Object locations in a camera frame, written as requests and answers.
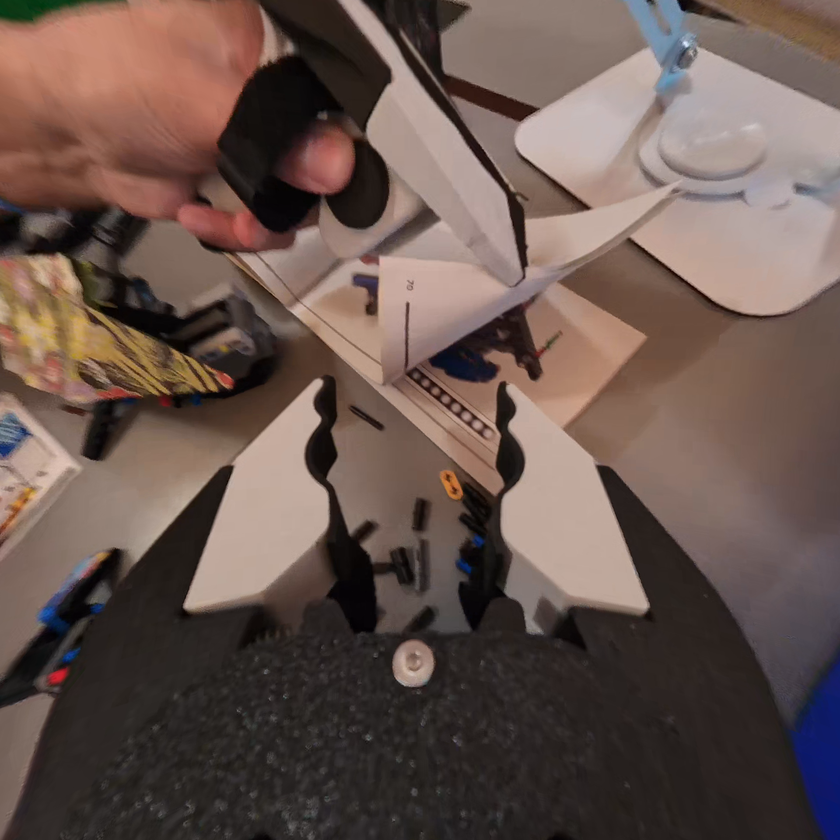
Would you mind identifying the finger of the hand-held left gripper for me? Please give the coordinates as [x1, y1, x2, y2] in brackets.
[338, 0, 524, 287]
[400, 0, 530, 278]

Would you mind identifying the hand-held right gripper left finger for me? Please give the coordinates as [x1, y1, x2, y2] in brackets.
[182, 375, 379, 632]

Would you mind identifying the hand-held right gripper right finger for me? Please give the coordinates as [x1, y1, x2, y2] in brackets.
[458, 381, 651, 634]

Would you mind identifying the pile of lego pieces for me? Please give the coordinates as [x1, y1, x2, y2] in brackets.
[348, 403, 501, 634]

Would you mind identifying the white instruction booklet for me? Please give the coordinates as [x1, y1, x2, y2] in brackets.
[226, 180, 683, 493]

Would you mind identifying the black lego beam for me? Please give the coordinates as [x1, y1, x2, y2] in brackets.
[82, 397, 126, 460]

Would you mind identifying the grey lego block assembly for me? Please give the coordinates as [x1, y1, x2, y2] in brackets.
[174, 285, 280, 395]

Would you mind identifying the blue black lego model part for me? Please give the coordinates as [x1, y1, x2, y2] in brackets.
[0, 548, 122, 708]

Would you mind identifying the person's left hand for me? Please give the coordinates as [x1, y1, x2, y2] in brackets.
[0, 0, 358, 253]

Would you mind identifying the white printed paper leaflet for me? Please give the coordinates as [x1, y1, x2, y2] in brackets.
[0, 392, 83, 562]

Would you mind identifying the floral patterned cloth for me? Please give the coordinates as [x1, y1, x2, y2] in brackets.
[0, 252, 235, 404]

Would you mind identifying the blue plastic bin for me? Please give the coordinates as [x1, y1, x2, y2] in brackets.
[791, 669, 840, 840]

